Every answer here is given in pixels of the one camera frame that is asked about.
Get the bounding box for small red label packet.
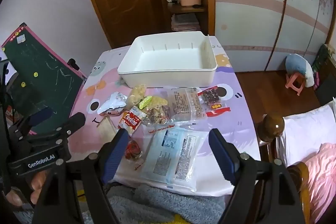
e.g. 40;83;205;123
125;139;143;161

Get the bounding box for clear printed biscuit packet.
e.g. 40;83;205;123
163;88;208;123

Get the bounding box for small green snack packet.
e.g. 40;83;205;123
138;96;153;109

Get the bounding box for brown orange snack packet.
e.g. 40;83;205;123
97;116;118;140

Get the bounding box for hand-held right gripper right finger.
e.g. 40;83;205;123
209;128;306;224

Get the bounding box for green chalkboard with pink frame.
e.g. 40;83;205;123
1;22;88;135

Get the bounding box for pink plastic stool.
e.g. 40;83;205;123
286;72;306;96

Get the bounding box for pale floral wardrobe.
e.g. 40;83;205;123
211;0;336;72

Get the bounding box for white plastic bin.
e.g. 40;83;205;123
117;31;218;88

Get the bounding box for wooden bed frame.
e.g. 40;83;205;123
257;114;311;224

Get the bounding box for dark wooden cabinet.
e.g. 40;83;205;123
314;56;336;106

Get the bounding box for pink blanket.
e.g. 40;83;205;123
299;143;336;224

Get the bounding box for folded towels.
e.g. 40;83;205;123
171;14;200;32

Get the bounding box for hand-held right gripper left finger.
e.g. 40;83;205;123
31;128;131;224

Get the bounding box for black clip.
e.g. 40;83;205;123
67;58;80;71

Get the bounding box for white silver snack packet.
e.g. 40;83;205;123
97;92;128;117

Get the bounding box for nut bag with blue header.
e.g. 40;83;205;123
142;105;174;126

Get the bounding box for blue plush cushion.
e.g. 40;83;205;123
285;53;315;88

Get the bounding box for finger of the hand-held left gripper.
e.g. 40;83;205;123
9;107;53;136
24;112;87;145

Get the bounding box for white pillow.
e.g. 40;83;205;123
278;103;336;167

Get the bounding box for pale puffs bag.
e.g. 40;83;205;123
126;84;147;109

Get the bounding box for red dates packet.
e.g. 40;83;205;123
197;85;231;117

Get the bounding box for grey fluffy blanket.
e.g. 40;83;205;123
13;182;229;224

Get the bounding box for cartoon printed tablecloth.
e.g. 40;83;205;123
69;36;261;197

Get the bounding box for yellow puffs bag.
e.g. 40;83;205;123
150;95;168;109

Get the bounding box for red white cookie packet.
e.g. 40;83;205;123
117;106;147;134

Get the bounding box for person's left hand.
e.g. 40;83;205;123
5;171;50;207

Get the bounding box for green bag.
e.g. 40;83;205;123
311;44;336;75

